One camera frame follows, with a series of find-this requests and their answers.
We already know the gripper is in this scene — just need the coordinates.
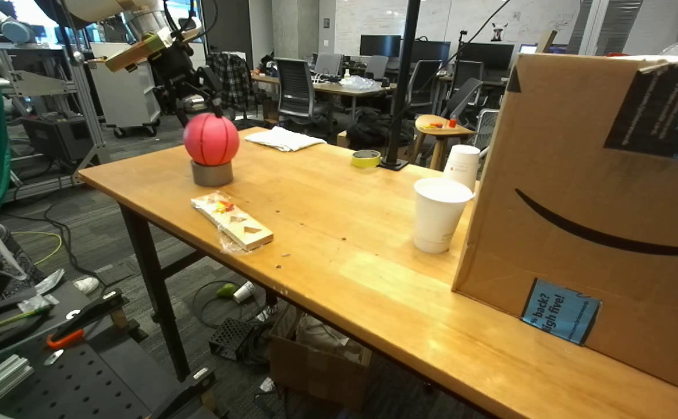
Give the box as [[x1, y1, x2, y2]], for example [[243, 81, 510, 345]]
[[148, 43, 225, 127]]

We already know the pink basketball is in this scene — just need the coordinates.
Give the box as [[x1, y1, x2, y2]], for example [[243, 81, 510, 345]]
[[183, 112, 240, 168]]

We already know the grey tape roll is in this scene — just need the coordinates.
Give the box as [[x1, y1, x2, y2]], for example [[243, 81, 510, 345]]
[[191, 159, 235, 187]]

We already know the yellow tape roll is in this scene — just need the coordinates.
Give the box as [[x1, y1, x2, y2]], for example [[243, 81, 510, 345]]
[[350, 149, 382, 169]]

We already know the paper cup on its side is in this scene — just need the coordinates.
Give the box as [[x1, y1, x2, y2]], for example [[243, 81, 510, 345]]
[[232, 281, 257, 304]]

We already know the upturned white paper cup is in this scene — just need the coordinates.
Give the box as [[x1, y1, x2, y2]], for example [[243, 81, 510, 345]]
[[443, 144, 482, 193]]

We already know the plaid jacket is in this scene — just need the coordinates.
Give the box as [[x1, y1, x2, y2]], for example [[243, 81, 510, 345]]
[[207, 52, 253, 112]]

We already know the white cart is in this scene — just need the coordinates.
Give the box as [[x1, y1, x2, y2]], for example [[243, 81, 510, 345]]
[[88, 42, 162, 139]]

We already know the white cloth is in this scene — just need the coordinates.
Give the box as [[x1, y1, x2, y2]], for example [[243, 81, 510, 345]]
[[244, 126, 327, 153]]

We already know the grey office chair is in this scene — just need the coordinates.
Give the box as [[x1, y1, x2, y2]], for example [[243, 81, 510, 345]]
[[273, 57, 335, 133]]

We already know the wooden puzzle in plastic bag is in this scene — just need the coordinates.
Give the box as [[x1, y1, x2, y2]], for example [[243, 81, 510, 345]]
[[190, 191, 275, 255]]

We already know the wooden desk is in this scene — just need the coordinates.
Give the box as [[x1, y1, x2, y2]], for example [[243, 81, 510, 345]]
[[251, 71, 399, 120]]

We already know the black backpack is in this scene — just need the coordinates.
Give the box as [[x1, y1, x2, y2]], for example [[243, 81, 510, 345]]
[[345, 107, 416, 150]]

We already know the monitor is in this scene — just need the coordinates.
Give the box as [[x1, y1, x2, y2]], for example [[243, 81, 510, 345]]
[[460, 42, 516, 71], [411, 39, 452, 64], [359, 34, 402, 58]]

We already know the whiteboard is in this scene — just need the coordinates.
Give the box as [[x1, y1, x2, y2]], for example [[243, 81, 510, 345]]
[[334, 0, 581, 59]]

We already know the black pole stand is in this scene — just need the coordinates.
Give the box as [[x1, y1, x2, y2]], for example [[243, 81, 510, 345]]
[[378, 0, 423, 172]]

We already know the black office chair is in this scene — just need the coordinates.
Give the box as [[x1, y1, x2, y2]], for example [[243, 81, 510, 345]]
[[405, 59, 444, 112]]

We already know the black plastic crate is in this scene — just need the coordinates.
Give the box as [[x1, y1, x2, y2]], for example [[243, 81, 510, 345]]
[[208, 317, 253, 362]]

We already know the round wooden side table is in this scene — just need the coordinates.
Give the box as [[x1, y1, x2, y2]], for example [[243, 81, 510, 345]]
[[414, 114, 477, 171]]

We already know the small open cardboard box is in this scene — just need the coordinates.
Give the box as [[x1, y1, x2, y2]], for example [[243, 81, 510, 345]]
[[268, 311, 374, 410]]

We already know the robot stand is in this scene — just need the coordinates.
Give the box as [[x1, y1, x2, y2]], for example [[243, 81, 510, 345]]
[[0, 278, 218, 419]]

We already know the large cardboard box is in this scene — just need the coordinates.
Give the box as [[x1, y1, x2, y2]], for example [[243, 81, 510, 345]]
[[452, 53, 678, 392]]

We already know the aluminium frame rack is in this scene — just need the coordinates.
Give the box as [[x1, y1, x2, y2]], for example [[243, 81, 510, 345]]
[[0, 40, 111, 201]]

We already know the black cable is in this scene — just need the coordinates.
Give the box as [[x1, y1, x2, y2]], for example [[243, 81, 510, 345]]
[[0, 197, 108, 287]]

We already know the yellow cable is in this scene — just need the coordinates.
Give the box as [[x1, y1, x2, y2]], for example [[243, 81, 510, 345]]
[[12, 230, 63, 267]]

